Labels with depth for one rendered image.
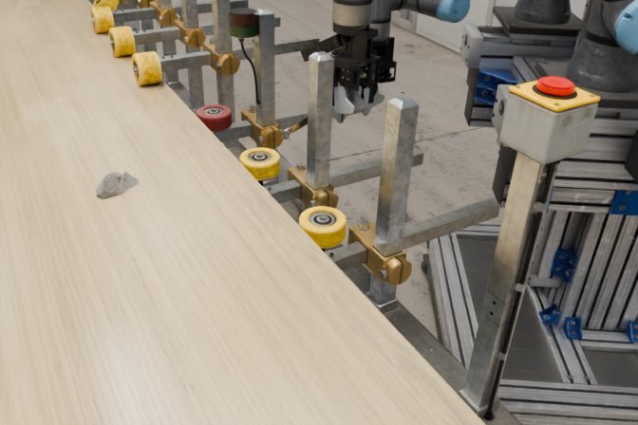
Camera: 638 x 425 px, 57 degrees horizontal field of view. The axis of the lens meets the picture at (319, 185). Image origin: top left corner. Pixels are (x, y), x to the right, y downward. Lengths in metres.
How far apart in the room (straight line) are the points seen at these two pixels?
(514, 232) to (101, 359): 0.53
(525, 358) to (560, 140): 1.19
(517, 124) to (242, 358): 0.43
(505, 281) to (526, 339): 1.07
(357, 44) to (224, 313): 0.59
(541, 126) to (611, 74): 0.63
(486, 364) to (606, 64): 0.66
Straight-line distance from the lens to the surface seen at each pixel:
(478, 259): 2.13
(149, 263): 0.92
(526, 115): 0.69
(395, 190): 0.97
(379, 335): 0.79
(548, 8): 1.75
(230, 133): 1.41
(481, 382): 0.94
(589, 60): 1.31
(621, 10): 1.15
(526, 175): 0.74
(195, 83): 1.85
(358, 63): 1.16
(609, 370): 1.89
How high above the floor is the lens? 1.46
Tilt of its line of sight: 31 degrees down
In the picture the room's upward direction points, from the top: 2 degrees clockwise
